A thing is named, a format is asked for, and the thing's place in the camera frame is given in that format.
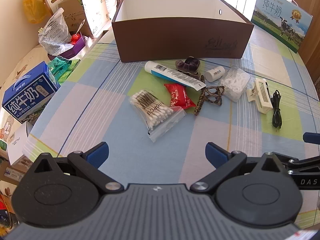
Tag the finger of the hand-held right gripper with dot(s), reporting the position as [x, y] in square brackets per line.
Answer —
[300, 163]
[311, 138]

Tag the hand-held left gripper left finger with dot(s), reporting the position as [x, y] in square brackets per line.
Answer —
[98, 153]

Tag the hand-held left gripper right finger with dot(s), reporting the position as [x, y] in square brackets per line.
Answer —
[215, 153]

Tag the red snack packet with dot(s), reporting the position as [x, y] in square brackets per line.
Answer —
[178, 95]

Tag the brown cardboard storage box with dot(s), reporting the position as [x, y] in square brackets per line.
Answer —
[180, 27]

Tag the checked cloth desktop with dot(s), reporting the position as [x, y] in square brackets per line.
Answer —
[100, 105]

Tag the leopard print hair claw clip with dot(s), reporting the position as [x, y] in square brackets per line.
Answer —
[208, 96]

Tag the cream hair claw clip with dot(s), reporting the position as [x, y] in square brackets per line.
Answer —
[258, 97]

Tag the bag of cotton swabs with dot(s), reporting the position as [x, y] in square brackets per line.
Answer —
[155, 111]

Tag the clear floss pick box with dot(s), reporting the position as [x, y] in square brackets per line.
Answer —
[233, 82]

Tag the small white pill bottle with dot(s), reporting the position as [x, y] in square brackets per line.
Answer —
[214, 73]

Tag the small white box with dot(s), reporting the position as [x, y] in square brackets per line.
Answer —
[18, 142]

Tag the white toothpaste tube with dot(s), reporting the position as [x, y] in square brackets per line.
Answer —
[172, 75]

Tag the blue milk carton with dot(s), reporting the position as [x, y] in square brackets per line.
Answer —
[27, 95]

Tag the brown velvet scrunchie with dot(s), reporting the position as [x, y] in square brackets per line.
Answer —
[188, 65]

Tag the pile of green tissue packets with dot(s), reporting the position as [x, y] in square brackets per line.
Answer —
[62, 67]

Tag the purple box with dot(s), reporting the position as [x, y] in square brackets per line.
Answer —
[72, 48]

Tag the red wrapped candy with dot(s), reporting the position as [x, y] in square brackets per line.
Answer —
[75, 39]

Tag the milk carton with cow picture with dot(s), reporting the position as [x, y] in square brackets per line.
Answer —
[280, 20]

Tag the printed clear plastic bag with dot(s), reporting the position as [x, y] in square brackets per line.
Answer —
[53, 33]

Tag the metal spoon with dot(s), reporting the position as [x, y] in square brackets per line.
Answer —
[80, 26]

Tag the white printed paper box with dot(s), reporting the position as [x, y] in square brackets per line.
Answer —
[95, 7]

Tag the yellow plastic bag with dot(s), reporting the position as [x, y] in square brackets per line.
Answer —
[37, 0]

